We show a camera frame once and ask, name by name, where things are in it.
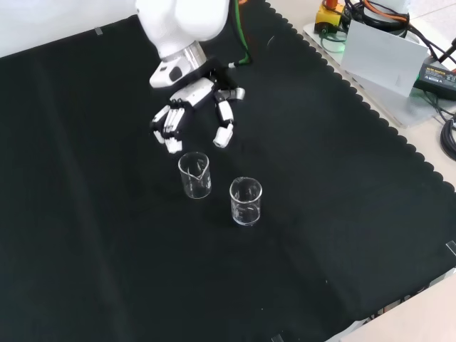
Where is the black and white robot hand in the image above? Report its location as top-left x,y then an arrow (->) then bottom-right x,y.
150,58 -> 247,155

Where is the clear glass beaker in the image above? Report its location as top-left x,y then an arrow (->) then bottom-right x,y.
177,151 -> 213,200
229,176 -> 264,227

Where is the yellow stop button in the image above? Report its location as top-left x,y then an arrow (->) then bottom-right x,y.
314,0 -> 347,33

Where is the black cloth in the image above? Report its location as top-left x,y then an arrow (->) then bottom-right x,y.
0,0 -> 456,342

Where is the black power adapter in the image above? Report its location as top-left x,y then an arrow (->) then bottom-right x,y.
413,56 -> 456,92

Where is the white wrist camera shell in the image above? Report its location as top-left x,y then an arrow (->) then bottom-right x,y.
148,56 -> 192,89

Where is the green cable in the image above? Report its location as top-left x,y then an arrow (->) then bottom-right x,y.
227,0 -> 255,69

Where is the grey metal base plate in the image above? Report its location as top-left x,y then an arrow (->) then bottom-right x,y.
302,17 -> 456,130

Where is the black cable bundle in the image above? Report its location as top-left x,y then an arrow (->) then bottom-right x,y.
439,117 -> 456,162

